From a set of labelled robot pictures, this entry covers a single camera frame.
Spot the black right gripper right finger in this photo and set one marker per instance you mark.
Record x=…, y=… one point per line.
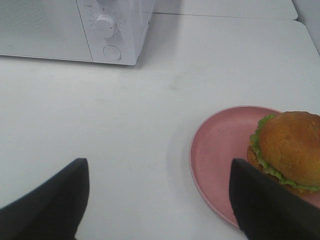
x=266, y=211

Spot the round white door button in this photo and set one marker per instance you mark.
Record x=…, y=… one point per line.
x=112, y=52

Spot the burger with lettuce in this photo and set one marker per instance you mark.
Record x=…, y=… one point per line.
x=286, y=148

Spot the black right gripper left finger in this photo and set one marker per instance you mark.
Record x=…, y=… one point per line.
x=53, y=210

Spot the pink round plate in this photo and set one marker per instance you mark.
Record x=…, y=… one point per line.
x=220, y=139

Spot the lower white microwave knob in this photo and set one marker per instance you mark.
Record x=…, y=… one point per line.
x=106, y=26

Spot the white microwave oven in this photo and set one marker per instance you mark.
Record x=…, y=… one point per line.
x=132, y=17

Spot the white microwave door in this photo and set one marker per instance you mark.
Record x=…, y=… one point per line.
x=49, y=29

